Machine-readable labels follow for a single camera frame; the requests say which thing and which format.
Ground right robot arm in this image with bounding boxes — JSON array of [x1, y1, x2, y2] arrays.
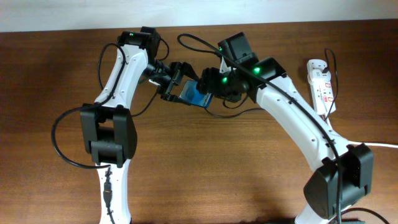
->
[[198, 32, 374, 223]]

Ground blue Galaxy smartphone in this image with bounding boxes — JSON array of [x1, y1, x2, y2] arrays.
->
[[179, 80, 213, 108]]

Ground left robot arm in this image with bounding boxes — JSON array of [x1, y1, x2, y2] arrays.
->
[[80, 27, 192, 223]]

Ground white power strip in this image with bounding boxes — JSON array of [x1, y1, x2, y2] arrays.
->
[[307, 59, 336, 116]]

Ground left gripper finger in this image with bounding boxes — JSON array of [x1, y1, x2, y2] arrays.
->
[[170, 62, 200, 81], [160, 91, 191, 106]]

